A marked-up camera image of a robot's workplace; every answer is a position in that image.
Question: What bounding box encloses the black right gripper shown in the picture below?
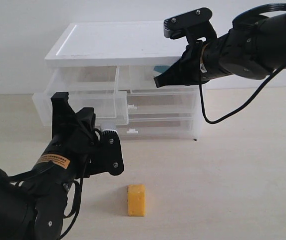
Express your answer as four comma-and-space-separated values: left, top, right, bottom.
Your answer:
154, 40, 208, 88

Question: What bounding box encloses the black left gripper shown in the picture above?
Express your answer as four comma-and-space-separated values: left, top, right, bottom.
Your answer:
33, 92, 101, 179

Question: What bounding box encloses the yellow cheese block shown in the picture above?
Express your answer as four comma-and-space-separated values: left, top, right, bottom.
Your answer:
127, 184, 145, 217

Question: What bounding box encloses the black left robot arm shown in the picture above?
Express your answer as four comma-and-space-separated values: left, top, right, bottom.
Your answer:
0, 92, 99, 240

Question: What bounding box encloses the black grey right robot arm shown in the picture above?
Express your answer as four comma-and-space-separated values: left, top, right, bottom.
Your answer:
154, 3, 286, 88

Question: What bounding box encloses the translucent middle wide drawer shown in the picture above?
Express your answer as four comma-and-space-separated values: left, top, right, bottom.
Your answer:
126, 93, 197, 115

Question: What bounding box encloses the translucent wide drawer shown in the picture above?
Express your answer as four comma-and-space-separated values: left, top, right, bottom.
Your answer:
126, 93, 197, 115
117, 117, 199, 140

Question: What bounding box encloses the white plastic drawer cabinet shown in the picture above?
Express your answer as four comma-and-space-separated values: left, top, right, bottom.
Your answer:
45, 21, 202, 140

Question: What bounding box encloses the translucent bottom wide drawer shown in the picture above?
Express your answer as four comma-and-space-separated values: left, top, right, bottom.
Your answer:
117, 117, 199, 140

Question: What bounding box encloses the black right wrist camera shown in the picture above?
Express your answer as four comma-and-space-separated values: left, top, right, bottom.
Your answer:
163, 7, 217, 44

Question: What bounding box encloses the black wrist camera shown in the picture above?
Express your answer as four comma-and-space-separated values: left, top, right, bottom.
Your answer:
163, 7, 217, 44
89, 122, 124, 176

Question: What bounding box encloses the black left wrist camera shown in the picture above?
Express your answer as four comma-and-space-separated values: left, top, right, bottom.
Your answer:
89, 122, 124, 176

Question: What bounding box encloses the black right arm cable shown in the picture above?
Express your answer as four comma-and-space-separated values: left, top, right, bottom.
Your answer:
197, 2, 286, 125

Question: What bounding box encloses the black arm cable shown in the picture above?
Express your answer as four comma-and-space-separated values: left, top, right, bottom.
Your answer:
7, 159, 83, 238
197, 2, 286, 125

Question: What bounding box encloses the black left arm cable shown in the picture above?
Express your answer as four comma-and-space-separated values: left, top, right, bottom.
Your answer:
7, 159, 83, 238

